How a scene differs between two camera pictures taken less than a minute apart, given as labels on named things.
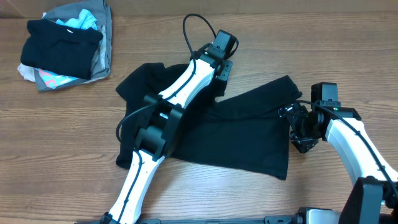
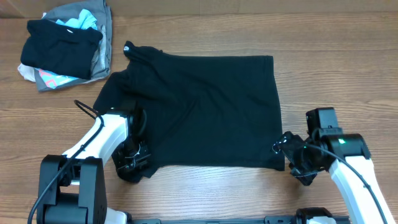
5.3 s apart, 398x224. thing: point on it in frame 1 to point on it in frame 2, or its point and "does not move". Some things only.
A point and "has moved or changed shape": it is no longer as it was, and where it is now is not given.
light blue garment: [86, 20] does not move
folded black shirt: [59, 48] does not move
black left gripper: [224, 71] to [129, 163]
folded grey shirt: [101, 12] does not move
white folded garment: [28, 73] does not move
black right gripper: [304, 143] to [288, 144]
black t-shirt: [251, 129] has moved or changed shape
